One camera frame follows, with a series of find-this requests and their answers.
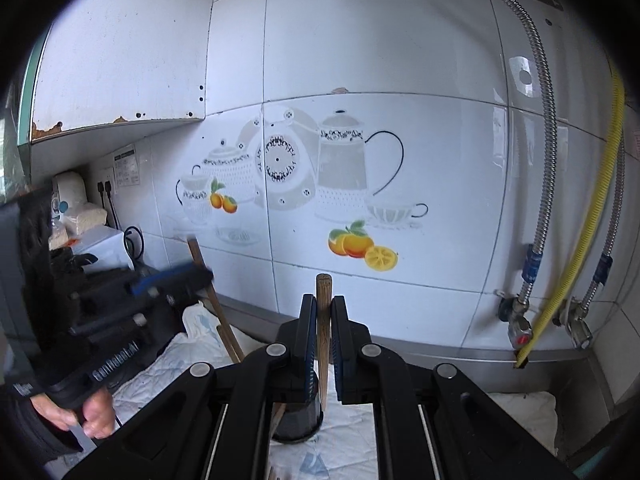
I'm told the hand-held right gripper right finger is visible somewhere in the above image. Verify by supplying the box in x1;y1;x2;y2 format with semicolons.
331;295;576;480

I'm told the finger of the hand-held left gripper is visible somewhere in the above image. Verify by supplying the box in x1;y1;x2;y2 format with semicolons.
127;262;216;298

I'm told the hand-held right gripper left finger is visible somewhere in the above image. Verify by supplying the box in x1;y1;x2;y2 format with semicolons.
62;294;319;480

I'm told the brown wooden chopstick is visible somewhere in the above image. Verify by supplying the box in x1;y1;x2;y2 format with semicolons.
316;272;333;412
186;236;246;365

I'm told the black round utensil holder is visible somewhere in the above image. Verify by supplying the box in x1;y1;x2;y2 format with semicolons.
270;400;323;445

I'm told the person's left hand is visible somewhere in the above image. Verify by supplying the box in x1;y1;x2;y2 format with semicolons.
31;387;117;440

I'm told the white plastic container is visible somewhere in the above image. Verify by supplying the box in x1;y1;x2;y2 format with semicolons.
75;225;136;272

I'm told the beige grain bag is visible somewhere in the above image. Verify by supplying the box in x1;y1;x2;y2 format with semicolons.
62;202;108;241

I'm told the white quilted printed mat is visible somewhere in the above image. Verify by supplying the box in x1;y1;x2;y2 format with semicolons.
117;305;558;480

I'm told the white packed bag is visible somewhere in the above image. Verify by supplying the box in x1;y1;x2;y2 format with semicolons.
52;171;87;213

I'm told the plain metal valve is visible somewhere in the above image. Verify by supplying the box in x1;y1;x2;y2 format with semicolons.
560;297;594;351

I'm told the black power cable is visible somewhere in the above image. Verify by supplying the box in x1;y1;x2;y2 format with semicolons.
106;190;146;267

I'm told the white wall label sticker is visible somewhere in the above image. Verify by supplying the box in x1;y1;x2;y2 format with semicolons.
112;143;137;189

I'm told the metal valve with red handle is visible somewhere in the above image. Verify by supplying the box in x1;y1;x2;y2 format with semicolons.
495;287;537;351

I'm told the green edged wall cabinet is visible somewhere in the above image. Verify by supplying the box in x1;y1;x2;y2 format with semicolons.
17;0;207;147

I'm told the yellow gas hose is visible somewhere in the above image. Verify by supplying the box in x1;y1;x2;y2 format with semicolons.
515;67;626;368

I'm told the short braided metal hose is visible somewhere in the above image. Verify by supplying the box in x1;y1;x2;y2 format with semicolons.
575;135;627;311

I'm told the long braided metal hose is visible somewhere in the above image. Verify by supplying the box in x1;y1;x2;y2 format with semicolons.
470;0;559;311

